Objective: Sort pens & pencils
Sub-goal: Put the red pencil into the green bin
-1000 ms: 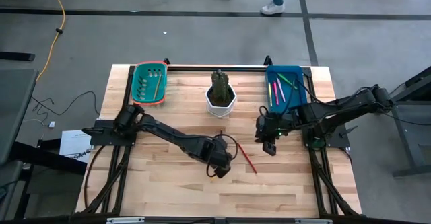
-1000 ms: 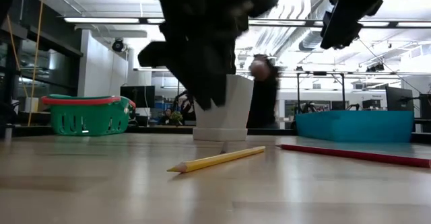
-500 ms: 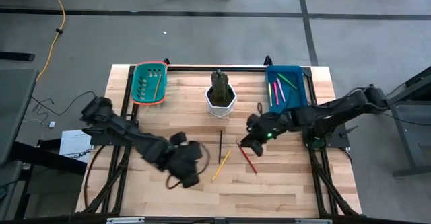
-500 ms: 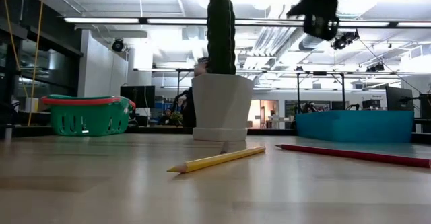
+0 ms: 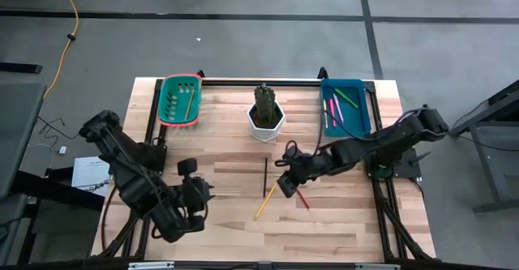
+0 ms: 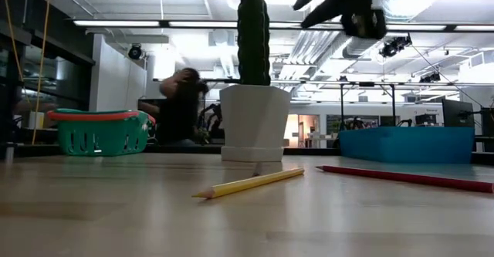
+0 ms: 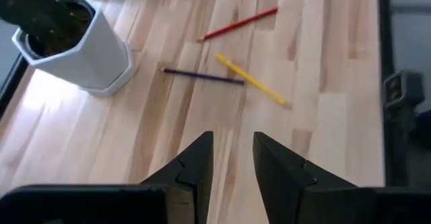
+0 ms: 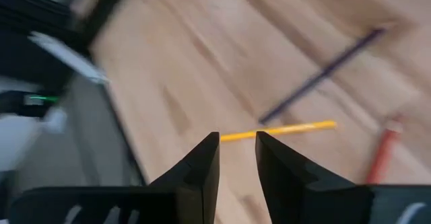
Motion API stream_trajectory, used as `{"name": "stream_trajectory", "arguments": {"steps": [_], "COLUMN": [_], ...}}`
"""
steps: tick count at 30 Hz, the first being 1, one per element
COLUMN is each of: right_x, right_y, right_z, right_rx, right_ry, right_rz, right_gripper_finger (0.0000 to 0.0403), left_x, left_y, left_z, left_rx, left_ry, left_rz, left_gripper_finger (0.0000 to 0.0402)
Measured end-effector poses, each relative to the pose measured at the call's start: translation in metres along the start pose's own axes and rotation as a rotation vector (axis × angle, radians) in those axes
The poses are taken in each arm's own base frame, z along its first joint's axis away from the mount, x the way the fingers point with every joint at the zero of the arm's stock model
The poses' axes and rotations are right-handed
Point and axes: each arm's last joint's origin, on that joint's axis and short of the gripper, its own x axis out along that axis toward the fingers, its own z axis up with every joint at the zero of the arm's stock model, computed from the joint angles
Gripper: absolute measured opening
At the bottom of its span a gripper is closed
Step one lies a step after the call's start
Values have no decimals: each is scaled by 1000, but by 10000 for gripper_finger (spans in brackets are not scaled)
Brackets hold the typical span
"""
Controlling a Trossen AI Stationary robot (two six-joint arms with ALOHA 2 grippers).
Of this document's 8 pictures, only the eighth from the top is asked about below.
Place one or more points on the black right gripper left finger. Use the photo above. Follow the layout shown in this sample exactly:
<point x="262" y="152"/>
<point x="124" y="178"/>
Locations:
<point x="134" y="204"/>

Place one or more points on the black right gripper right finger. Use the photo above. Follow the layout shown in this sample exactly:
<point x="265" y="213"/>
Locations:
<point x="303" y="197"/>

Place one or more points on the yellow pencil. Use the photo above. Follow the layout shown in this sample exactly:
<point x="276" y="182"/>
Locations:
<point x="296" y="128"/>

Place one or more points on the red pencil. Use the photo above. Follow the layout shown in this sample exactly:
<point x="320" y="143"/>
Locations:
<point x="382" y="156"/>

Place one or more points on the dark purple pencil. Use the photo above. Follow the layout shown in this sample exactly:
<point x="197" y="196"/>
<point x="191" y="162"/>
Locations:
<point x="323" y="72"/>

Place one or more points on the black device with green light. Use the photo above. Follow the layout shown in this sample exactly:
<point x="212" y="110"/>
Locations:
<point x="20" y="103"/>

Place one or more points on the silver aluminium bracket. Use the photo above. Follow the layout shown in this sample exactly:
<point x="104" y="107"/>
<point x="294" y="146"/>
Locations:
<point x="67" y="57"/>

